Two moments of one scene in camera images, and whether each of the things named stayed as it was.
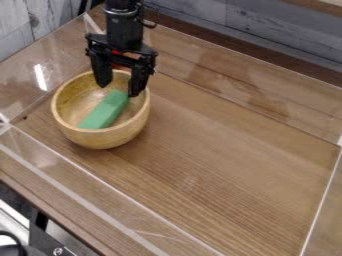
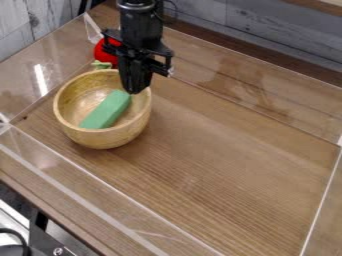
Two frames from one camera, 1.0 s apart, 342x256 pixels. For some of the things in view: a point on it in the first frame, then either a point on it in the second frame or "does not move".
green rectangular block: (107, 111) does not move
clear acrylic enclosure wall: (227, 176) does not move
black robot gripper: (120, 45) to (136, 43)
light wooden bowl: (75, 99) does not move
